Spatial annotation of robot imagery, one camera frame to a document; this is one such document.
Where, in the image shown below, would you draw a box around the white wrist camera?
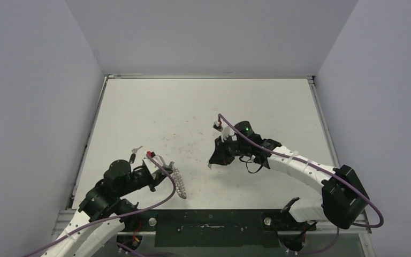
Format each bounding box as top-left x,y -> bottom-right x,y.
143,151 -> 166,179
212,120 -> 234,141

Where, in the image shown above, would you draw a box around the metal disc with keyrings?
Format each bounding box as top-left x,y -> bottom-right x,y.
168,161 -> 187,200

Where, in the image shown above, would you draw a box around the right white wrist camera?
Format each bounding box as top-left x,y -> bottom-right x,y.
212,120 -> 234,141

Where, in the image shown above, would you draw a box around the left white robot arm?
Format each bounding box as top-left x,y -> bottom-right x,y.
43,156 -> 174,256

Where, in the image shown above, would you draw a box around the key with black head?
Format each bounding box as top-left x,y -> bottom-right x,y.
129,146 -> 143,164

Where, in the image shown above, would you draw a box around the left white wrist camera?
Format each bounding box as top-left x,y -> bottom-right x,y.
143,151 -> 166,179

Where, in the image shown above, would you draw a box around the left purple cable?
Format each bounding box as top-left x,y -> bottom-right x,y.
21,156 -> 177,257

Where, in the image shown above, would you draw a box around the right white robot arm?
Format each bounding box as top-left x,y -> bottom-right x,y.
208,120 -> 369,230

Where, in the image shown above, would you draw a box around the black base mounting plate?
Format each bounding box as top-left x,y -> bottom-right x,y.
117,209 -> 316,249

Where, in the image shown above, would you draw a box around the purple cable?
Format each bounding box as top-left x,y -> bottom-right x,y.
21,156 -> 177,257
218,113 -> 385,229

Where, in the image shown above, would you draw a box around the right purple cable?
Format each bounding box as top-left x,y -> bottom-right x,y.
218,113 -> 385,229

